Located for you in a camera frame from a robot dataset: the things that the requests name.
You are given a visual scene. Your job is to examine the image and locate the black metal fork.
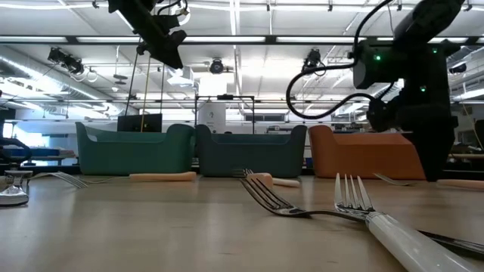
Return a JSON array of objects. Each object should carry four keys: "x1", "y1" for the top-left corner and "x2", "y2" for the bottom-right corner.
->
[{"x1": 0, "y1": 169, "x2": 34, "y2": 207}]

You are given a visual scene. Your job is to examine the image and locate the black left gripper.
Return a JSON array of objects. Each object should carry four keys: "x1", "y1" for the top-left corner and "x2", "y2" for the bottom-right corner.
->
[{"x1": 130, "y1": 7, "x2": 188, "y2": 71}]

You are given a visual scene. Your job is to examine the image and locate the white-handled fork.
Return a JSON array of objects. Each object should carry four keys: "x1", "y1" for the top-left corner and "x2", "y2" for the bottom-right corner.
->
[
  {"x1": 334, "y1": 172, "x2": 484, "y2": 272},
  {"x1": 29, "y1": 171, "x2": 91, "y2": 190},
  {"x1": 231, "y1": 167, "x2": 303, "y2": 189}
]

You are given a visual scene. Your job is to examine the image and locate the green plastic bin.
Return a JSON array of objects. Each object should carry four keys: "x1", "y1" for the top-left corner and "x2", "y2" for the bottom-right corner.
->
[{"x1": 75, "y1": 121, "x2": 197, "y2": 177}]

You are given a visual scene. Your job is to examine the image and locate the yellow hanging cord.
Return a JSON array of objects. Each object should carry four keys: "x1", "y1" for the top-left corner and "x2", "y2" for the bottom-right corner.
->
[{"x1": 140, "y1": 56, "x2": 151, "y2": 133}]

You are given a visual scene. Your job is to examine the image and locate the silver fork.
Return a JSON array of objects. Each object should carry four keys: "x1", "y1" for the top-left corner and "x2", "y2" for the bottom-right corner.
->
[{"x1": 239, "y1": 176, "x2": 484, "y2": 261}]

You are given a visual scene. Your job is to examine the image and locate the dark teal plastic bin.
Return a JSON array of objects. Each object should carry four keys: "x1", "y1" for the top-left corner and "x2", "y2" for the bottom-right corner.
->
[{"x1": 194, "y1": 123, "x2": 308, "y2": 178}]

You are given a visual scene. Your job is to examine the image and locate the silver ventilation duct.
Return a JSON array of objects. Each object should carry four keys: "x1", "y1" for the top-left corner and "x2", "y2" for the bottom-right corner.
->
[{"x1": 0, "y1": 45, "x2": 126, "y2": 114}]

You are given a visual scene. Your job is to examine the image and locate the long strip light bar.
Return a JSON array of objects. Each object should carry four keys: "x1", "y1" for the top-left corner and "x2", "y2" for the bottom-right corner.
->
[{"x1": 0, "y1": 34, "x2": 484, "y2": 44}]

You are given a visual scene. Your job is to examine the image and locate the dark monitor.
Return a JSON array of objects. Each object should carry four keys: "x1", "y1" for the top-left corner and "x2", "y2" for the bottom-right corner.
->
[{"x1": 116, "y1": 113, "x2": 163, "y2": 133}]

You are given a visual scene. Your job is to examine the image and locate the white sign board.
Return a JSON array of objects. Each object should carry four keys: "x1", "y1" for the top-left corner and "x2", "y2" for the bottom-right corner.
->
[{"x1": 197, "y1": 102, "x2": 227, "y2": 134}]

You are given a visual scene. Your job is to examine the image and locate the black hanging camera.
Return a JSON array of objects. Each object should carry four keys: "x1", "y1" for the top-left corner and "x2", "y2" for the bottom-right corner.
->
[
  {"x1": 301, "y1": 48, "x2": 323, "y2": 73},
  {"x1": 47, "y1": 47, "x2": 86, "y2": 76},
  {"x1": 209, "y1": 57, "x2": 225, "y2": 76}
]

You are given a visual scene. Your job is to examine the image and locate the orange plastic bin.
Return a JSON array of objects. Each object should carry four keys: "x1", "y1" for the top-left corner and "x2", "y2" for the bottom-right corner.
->
[{"x1": 309, "y1": 124, "x2": 427, "y2": 181}]

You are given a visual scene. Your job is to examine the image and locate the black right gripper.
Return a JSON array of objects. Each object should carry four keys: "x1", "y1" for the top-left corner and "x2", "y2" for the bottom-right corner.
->
[{"x1": 365, "y1": 88, "x2": 459, "y2": 182}]

